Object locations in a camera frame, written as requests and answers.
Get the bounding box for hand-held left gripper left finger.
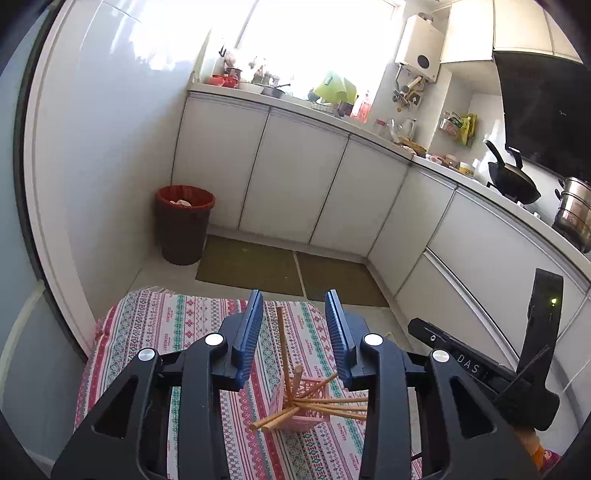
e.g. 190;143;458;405
51;290;265;480

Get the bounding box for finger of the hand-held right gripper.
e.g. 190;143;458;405
407;318;455;354

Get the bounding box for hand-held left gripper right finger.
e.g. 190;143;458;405
324;290;541;480

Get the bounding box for bamboo chopstick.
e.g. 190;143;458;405
298;402;369;413
261;411;298;433
276;307;294;402
300;406;369;422
284;366;304;402
295;373;339;400
249;406;296;431
295;396;369;406

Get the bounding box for pink perforated utensil basket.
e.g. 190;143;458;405
270;376;331;435

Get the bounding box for person's right hand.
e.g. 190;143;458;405
515;427;548;469

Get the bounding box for olive floor mat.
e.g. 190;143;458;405
295;251;391;308
195;234;305;297

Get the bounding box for patterned red green tablecloth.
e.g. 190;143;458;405
74;288;423;480

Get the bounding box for dark trash bin red liner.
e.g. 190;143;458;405
154;185;216;266

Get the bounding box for white kitchen cabinets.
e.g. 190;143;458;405
171;90;591;370

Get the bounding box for black wok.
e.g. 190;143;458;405
484;140;542;205

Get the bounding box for steel stock pot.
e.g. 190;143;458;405
551;176;591;245

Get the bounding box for glass pitcher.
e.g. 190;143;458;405
390;117;416;141

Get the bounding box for red bottle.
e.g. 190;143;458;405
351;90;374;123

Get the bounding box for black range hood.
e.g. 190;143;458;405
493;51;591;183

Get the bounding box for white water heater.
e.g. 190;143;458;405
394;14;441;84

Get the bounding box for white upper cabinet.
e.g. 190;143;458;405
438;0;583;65

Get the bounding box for wall rack with packets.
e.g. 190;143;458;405
438;111;478;147

